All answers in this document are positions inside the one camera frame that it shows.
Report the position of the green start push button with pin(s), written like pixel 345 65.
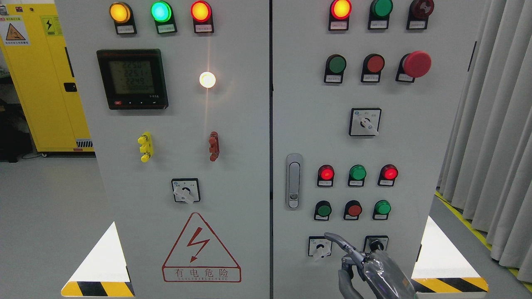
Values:
pixel 322 211

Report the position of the red stop push button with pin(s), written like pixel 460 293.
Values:
pixel 352 210

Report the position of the green push button upper row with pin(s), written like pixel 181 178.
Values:
pixel 334 69

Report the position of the green push button lower right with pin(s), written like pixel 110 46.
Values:
pixel 382 210

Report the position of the red push button upper row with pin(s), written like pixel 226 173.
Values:
pixel 372 68

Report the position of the red mushroom emergency stop button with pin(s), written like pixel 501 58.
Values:
pixel 412 66

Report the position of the grey electrical control cabinet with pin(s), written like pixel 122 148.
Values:
pixel 270 101

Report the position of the red terminal connector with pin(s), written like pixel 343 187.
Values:
pixel 214 146

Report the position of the red indicator lamp middle left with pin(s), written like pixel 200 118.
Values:
pixel 325 176

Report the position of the red indicator lamp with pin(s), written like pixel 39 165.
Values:
pixel 202 18
pixel 388 175
pixel 339 15
pixel 325 176

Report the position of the white lit indicator lamp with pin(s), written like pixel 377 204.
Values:
pixel 207 79

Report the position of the green indicator lamp middle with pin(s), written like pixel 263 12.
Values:
pixel 356 176

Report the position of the green indicator lamp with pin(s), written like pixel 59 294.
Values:
pixel 379 13
pixel 356 176
pixel 163 16

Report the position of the yellow terminal connector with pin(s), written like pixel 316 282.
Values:
pixel 146 146

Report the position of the red indicator lamp middle right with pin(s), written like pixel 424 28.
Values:
pixel 388 175

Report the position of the red electric hazard warning sticker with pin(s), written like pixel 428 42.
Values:
pixel 198 255

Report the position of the black digital power meter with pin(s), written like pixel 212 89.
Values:
pixel 133 79

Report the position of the red indicator lamp top left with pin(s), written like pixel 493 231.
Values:
pixel 202 18

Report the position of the red indicator lamp top right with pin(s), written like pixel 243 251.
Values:
pixel 339 15

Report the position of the green indicator lamp top left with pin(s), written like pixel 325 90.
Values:
pixel 163 16

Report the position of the green indicator lamp top right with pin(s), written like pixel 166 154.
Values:
pixel 379 13

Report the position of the yellow indicator lamp top left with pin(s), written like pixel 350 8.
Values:
pixel 123 18

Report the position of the dark red buzzer top right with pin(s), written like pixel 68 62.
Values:
pixel 419 12

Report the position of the left hazard striped cabinet foot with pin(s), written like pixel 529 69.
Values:
pixel 103 273

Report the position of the hazard striped cabinet foot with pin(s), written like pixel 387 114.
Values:
pixel 442 272
pixel 103 273

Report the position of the right hazard striped cabinet foot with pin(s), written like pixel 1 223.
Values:
pixel 442 272

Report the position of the grey curtain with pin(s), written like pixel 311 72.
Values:
pixel 487 168

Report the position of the yellow safety storage cabinet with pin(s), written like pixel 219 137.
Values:
pixel 36 55

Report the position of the silver cabinet door handle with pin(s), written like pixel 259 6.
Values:
pixel 293 169

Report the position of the left door rotary selector switch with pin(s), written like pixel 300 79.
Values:
pixel 186 190

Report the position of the upper right rotary selector switch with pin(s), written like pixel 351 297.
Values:
pixel 364 122

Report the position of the lower white rotary selector switch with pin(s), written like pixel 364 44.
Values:
pixel 319 247

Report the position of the black knob selector switch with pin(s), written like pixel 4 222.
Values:
pixel 373 243

